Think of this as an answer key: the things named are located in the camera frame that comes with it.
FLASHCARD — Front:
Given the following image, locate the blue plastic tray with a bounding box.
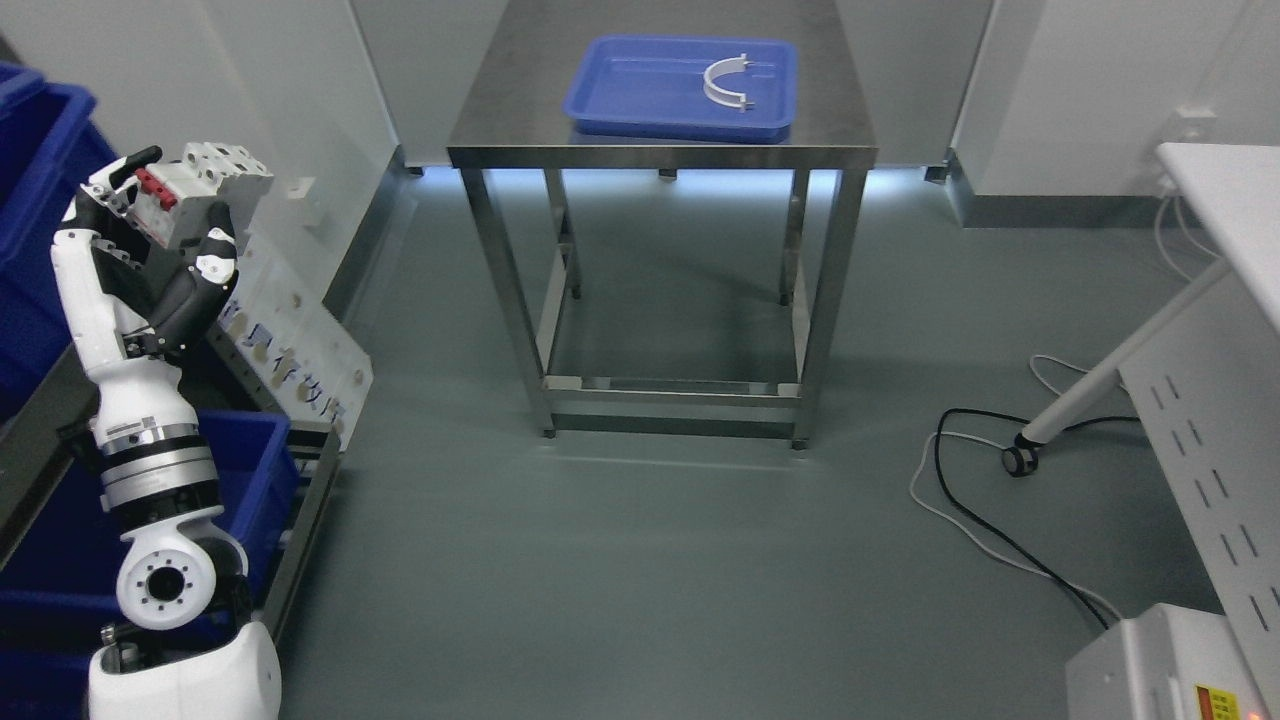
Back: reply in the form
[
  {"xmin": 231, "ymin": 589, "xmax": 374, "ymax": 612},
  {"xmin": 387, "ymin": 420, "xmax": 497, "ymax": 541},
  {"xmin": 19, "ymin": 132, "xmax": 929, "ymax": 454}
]
[{"xmin": 562, "ymin": 35, "xmax": 797, "ymax": 143}]

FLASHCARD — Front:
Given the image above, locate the black cable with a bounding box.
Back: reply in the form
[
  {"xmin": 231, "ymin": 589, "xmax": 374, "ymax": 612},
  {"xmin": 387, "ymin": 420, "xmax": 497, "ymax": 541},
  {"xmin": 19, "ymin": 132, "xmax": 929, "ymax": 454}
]
[{"xmin": 934, "ymin": 407, "xmax": 1143, "ymax": 632}]

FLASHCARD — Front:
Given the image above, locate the blue storage bin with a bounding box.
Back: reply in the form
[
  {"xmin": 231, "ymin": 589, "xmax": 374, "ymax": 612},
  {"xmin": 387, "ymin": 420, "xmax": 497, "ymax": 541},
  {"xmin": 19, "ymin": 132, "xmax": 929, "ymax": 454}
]
[
  {"xmin": 1, "ymin": 63, "xmax": 118, "ymax": 419},
  {"xmin": 0, "ymin": 407, "xmax": 303, "ymax": 601}
]

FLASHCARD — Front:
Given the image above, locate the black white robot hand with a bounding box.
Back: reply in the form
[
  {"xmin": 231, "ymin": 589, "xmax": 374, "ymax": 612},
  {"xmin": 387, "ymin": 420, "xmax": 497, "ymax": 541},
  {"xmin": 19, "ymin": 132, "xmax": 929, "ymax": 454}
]
[{"xmin": 50, "ymin": 146, "xmax": 241, "ymax": 446}]

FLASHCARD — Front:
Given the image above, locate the white cart table top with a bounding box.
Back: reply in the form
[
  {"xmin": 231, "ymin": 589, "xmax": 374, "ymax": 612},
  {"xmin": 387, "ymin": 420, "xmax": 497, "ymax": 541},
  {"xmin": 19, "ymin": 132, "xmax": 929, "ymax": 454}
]
[{"xmin": 1156, "ymin": 142, "xmax": 1279, "ymax": 327}]

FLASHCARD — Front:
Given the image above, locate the lower blue storage bin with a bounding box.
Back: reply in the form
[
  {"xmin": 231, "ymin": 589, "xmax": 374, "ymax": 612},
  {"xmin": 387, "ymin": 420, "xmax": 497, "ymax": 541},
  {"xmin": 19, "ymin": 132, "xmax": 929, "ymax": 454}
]
[{"xmin": 0, "ymin": 407, "xmax": 303, "ymax": 601}]

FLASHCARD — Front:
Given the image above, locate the white semicircular clamp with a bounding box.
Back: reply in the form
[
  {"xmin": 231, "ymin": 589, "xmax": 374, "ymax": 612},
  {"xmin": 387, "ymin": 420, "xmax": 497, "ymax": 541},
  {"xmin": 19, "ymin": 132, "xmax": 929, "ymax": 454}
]
[{"xmin": 701, "ymin": 53, "xmax": 753, "ymax": 111}]

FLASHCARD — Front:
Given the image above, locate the stainless steel table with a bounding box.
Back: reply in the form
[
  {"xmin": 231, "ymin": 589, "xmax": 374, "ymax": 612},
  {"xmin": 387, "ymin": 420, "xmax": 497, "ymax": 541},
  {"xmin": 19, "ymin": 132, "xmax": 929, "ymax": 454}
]
[{"xmin": 447, "ymin": 1, "xmax": 878, "ymax": 454}]

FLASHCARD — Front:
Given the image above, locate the white cart leg with caster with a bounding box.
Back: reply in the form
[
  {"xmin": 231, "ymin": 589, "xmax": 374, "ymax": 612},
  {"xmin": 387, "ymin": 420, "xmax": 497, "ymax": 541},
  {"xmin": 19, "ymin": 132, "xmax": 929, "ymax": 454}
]
[{"xmin": 1001, "ymin": 260, "xmax": 1230, "ymax": 478}]

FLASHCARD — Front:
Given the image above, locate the white panel with blue text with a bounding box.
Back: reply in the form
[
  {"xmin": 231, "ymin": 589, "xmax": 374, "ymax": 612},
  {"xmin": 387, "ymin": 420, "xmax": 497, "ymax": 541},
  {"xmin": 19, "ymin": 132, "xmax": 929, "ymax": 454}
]
[{"xmin": 218, "ymin": 233, "xmax": 374, "ymax": 450}]

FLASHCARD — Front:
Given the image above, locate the white wall socket box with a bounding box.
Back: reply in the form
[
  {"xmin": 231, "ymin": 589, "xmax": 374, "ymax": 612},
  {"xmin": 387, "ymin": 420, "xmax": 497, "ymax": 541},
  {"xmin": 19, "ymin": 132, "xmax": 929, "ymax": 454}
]
[{"xmin": 1158, "ymin": 106, "xmax": 1219, "ymax": 143}]

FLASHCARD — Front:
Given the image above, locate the white perforated cart panel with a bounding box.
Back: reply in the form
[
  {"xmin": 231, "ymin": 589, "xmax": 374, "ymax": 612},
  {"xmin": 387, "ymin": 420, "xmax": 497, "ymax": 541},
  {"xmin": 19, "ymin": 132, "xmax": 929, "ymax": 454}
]
[{"xmin": 1120, "ymin": 275, "xmax": 1279, "ymax": 717}]

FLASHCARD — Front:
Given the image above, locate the white cable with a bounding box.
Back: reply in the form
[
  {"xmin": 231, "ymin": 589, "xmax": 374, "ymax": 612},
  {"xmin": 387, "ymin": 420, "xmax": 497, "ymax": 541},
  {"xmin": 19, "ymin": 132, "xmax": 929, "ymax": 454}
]
[{"xmin": 909, "ymin": 355, "xmax": 1126, "ymax": 623}]

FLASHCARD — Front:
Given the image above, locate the white machine box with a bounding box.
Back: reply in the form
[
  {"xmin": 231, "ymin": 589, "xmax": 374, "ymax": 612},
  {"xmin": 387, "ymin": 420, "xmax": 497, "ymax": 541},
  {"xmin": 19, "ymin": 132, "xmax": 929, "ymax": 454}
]
[{"xmin": 1065, "ymin": 603, "xmax": 1277, "ymax": 719}]

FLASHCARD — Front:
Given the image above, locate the upper blue storage bin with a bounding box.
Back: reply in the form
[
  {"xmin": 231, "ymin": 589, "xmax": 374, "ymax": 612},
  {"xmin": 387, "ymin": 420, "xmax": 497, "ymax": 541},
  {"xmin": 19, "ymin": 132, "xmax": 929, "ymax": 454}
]
[{"xmin": 1, "ymin": 63, "xmax": 118, "ymax": 419}]

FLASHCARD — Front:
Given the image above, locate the grey circuit breaker red switch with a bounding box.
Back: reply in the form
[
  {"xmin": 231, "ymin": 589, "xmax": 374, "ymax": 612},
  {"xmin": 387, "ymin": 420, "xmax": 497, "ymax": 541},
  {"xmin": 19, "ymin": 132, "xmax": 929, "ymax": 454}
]
[{"xmin": 125, "ymin": 142, "xmax": 274, "ymax": 249}]

